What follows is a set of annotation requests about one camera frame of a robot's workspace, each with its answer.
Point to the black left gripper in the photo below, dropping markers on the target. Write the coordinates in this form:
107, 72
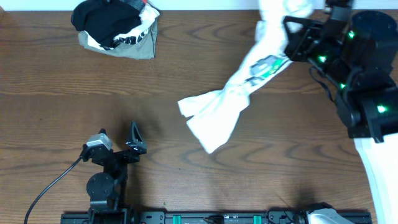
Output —
117, 156

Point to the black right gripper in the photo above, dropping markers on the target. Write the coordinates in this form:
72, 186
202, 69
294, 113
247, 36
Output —
301, 46

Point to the white printed t-shirt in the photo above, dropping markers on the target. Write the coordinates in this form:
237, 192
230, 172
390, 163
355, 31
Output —
212, 116

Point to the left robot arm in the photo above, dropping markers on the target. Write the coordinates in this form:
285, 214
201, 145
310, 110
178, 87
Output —
106, 189

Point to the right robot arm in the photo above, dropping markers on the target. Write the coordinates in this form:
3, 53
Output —
355, 52

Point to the black folded garment on pile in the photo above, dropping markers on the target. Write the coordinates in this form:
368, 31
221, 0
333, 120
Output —
104, 19

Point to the white black-print garment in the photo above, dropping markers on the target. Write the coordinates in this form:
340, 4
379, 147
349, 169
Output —
148, 17

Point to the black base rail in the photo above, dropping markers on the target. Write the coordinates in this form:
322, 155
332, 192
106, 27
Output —
217, 217

